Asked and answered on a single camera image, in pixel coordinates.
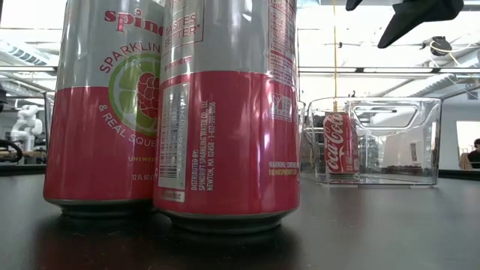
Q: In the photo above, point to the clear plastic bin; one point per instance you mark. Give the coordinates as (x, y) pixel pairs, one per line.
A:
(397, 150)
(43, 131)

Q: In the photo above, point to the red Coca-Cola can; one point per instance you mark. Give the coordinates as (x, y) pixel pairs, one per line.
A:
(339, 146)

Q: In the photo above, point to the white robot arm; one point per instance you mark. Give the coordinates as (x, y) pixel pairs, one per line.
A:
(26, 123)

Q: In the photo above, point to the horizontal light bar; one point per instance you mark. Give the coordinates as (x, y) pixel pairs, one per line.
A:
(375, 69)

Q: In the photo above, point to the person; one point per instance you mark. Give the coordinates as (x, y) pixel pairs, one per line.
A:
(475, 155)

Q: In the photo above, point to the black table mat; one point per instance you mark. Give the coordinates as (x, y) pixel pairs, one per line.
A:
(375, 232)

